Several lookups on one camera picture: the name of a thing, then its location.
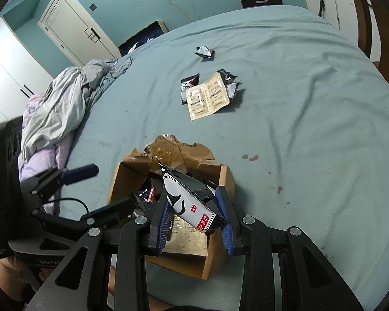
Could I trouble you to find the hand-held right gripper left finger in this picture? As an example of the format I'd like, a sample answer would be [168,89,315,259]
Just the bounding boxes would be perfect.
[27,196,174,311]

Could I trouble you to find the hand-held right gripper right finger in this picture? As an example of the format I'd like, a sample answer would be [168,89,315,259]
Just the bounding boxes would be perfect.
[214,186,365,311]

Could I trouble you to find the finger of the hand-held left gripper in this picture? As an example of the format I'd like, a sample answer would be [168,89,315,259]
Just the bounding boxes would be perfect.
[31,197,137,234]
[21,165,99,198]

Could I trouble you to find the torn cardboard box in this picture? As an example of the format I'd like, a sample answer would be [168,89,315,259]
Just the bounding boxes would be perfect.
[108,134,237,280]

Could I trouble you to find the pile of black white packets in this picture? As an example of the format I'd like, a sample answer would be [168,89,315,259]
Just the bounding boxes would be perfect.
[181,69,244,105]

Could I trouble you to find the person's left forearm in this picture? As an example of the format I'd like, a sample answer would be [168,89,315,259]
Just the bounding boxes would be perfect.
[0,256,49,303]

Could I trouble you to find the lilac bed sheet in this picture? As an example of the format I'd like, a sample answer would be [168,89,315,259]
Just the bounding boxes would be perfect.
[19,92,75,201]

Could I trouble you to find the crumpled grey blanket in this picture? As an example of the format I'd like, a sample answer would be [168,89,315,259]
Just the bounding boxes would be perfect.
[21,56,133,162]

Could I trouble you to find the white wardrobe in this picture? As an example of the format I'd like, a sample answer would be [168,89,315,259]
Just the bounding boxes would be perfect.
[0,18,54,127]

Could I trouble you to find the beige double sachet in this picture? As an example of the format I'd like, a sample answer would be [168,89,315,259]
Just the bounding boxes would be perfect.
[185,72,231,121]

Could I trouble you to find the dark blue framed picture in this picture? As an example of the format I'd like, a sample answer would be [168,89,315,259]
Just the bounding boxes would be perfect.
[117,20,168,55]

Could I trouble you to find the white door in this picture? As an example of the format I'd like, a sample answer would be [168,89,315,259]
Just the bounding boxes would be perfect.
[38,0,120,67]

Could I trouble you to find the crumpled black white packet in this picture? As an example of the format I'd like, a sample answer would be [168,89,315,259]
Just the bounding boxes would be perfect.
[194,45,215,61]

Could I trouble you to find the white cabinet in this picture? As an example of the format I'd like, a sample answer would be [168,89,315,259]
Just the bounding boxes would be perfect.
[300,0,360,44]

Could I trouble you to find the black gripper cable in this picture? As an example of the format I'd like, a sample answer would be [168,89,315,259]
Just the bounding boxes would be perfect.
[44,197,89,215]

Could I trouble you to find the thin wall cable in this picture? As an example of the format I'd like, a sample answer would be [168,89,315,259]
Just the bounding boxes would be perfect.
[162,0,198,22]

